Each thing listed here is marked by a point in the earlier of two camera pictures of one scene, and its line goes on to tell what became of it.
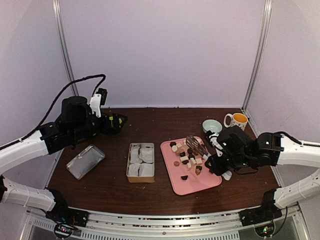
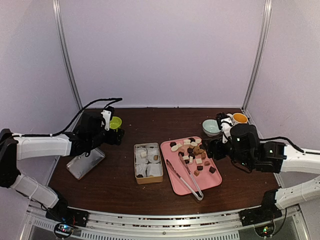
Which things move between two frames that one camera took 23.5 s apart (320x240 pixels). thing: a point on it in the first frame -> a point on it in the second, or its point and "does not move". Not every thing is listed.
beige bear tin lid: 85,161 does not move
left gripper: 115,128 -> 111,140
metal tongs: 196,145 -> 200,198
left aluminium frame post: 57,8 does not move
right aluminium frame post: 263,33 does not move
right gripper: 217,168 -> 214,146
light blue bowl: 212,125 does not move
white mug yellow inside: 237,119 does not move
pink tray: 186,170 does not move
